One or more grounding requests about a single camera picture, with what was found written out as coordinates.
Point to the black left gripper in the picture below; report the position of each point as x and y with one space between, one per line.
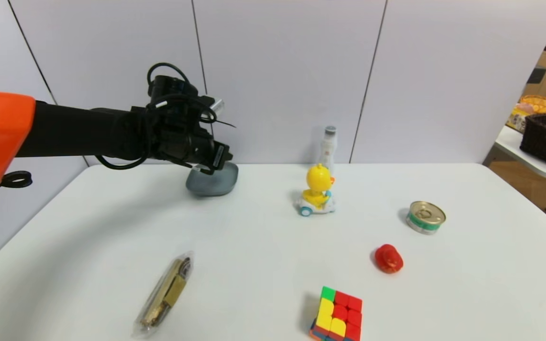
220 156

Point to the black and orange left arm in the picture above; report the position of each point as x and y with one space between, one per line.
74 130

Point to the grey rounded square dish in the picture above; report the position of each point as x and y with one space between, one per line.
218 182

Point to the yellow duck toy on scooter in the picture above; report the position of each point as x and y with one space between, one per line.
318 182

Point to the white bottle with grey cap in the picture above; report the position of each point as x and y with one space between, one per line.
328 147

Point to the brass padlock in plastic bag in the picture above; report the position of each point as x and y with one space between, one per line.
166 293

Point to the colourful puzzle cube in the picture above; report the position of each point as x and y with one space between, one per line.
339 315

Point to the tin can with green label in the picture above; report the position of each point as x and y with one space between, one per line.
425 217

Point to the white side table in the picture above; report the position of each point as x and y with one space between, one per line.
510 142

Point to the yellow snack package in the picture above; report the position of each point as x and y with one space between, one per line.
517 119

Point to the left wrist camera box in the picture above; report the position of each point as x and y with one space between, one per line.
180 94

